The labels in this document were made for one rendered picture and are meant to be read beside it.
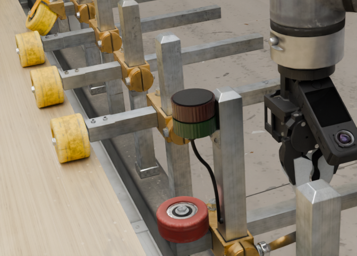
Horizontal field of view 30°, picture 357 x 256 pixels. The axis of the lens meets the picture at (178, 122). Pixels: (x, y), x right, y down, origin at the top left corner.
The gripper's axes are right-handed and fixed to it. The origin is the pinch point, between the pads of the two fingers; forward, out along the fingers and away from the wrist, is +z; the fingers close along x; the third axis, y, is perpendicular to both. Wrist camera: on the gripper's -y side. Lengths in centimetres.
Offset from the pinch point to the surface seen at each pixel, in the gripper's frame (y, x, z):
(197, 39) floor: 313, -97, 97
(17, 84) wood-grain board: 79, 31, 7
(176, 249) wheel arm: 12.8, 16.2, 12.0
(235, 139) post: 8.6, 7.3, -7.2
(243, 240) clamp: 7.9, 7.1, 9.9
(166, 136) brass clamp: 31.9, 10.5, 2.9
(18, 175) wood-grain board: 38, 36, 7
